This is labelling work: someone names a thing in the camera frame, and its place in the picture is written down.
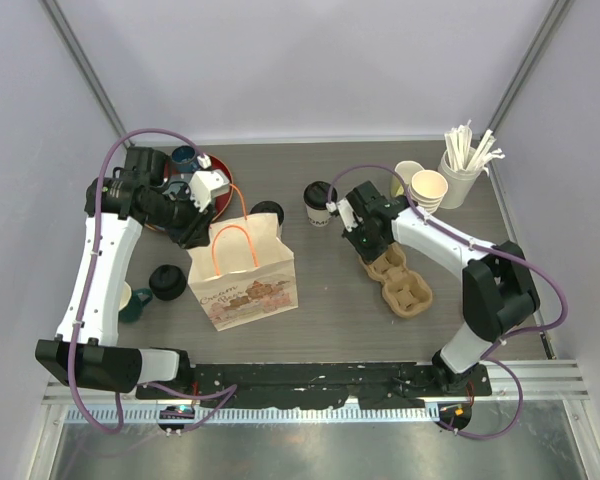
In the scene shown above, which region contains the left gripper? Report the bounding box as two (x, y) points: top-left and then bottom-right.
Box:
(147, 183), (217, 249)

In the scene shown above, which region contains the black cup lid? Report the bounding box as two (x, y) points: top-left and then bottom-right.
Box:
(250, 200), (285, 226)
(303, 181), (338, 210)

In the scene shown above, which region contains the cardboard cup carrier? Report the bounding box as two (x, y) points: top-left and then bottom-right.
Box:
(358, 243), (433, 319)

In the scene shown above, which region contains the brown paper bag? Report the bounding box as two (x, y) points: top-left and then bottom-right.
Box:
(188, 203), (299, 331)

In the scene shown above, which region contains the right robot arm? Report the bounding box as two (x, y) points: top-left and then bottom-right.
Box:
(330, 181), (540, 395)

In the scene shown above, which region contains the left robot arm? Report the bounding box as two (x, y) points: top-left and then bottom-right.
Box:
(35, 147), (229, 399)

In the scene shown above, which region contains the dark blue mug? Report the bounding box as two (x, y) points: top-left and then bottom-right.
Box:
(171, 145), (200, 174)

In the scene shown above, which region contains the yellow-green mug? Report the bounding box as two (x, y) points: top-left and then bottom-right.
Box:
(390, 160), (424, 197)

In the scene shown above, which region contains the stack of paper cups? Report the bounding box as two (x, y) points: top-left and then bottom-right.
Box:
(409, 170), (448, 213)

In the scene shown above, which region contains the red round tray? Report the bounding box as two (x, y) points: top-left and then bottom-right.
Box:
(164, 146), (234, 222)

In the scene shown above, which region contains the white straw holder cup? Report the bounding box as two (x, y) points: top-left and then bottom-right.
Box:
(438, 151), (487, 210)

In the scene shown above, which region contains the bundle of wrapped straws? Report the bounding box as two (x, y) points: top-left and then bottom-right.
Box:
(443, 121), (506, 174)

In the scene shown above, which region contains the stack of black lids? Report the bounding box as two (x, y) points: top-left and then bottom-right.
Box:
(149, 264), (187, 301)

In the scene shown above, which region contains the teal mug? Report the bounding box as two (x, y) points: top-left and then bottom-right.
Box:
(118, 283), (153, 324)

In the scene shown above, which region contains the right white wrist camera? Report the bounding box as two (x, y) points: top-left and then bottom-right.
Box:
(326, 199), (358, 232)

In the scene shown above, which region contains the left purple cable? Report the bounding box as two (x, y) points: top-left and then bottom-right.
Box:
(67, 128), (237, 434)

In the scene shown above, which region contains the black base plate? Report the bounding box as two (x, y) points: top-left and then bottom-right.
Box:
(165, 362), (492, 410)

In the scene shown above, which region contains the aluminium rail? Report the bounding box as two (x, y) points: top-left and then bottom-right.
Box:
(42, 358), (591, 426)

